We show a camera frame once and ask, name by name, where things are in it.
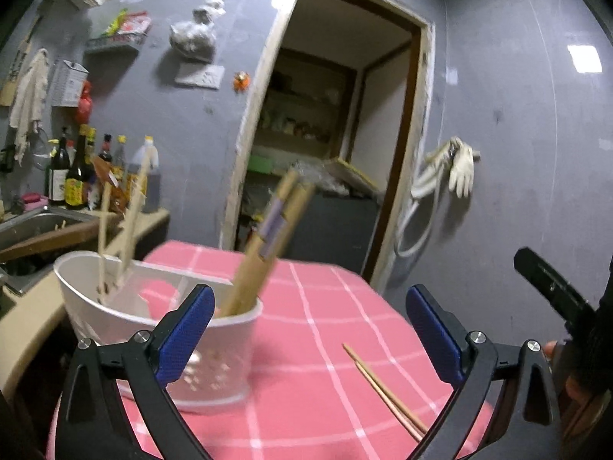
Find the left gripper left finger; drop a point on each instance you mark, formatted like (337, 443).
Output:
(92, 422)

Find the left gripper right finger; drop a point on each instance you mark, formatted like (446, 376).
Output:
(525, 423)

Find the white plastic utensil holder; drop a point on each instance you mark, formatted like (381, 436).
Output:
(109, 309)

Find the thin wooden chopstick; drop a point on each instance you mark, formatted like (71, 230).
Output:
(103, 239)

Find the taped chopstick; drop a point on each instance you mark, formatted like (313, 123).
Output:
(260, 252)
(295, 207)

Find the long bamboo chopstick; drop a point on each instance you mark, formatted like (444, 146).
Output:
(136, 202)

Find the person's hand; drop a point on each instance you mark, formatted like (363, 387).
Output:
(581, 412)

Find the wooden cutting board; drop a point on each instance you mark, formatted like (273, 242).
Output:
(63, 238)

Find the pink checked tablecloth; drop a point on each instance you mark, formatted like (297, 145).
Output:
(283, 381)

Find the white rubber gloves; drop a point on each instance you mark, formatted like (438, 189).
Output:
(459, 158)

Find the large clear oil jug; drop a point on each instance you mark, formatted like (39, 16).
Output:
(152, 184)

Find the yellow label sauce bottle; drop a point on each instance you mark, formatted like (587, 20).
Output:
(77, 187)

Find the dark wine bottle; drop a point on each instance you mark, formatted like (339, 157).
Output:
(59, 167)

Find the dark grey cabinet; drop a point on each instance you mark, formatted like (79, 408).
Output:
(334, 230)

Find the green box on shelf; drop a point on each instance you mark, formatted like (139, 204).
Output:
(260, 164)

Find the red plastic bag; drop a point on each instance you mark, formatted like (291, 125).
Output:
(84, 107)

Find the hanging white cloth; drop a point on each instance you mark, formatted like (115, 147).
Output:
(26, 115)

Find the wooden knife holder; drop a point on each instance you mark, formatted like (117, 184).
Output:
(8, 90)

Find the hanging plastic bag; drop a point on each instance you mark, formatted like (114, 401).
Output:
(196, 39)

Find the white wall box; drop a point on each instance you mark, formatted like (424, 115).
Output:
(67, 84)

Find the white wall socket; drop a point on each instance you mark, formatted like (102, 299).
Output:
(196, 74)

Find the orange wall hook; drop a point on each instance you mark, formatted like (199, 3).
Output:
(241, 82)

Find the grey wall shelf basket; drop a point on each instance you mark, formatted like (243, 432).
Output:
(131, 42)

